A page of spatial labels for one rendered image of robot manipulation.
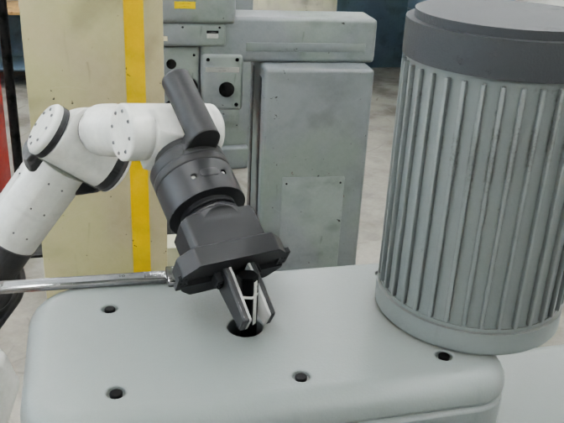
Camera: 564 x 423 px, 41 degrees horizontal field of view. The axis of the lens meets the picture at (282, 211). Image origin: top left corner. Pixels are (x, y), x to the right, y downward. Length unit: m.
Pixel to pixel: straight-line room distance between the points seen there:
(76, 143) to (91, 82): 1.38
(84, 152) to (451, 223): 0.55
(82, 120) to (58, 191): 0.13
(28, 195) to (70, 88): 1.34
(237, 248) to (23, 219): 0.46
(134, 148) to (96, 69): 1.60
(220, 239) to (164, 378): 0.15
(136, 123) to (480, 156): 0.37
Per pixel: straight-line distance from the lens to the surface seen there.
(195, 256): 0.75
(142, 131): 0.83
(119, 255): 2.66
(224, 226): 0.78
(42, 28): 2.41
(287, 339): 0.77
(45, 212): 1.14
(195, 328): 0.78
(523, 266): 0.75
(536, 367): 1.03
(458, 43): 0.68
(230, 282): 0.75
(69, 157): 1.08
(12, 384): 1.23
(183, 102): 0.83
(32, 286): 0.86
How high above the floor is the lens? 2.31
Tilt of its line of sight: 24 degrees down
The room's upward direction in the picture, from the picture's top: 3 degrees clockwise
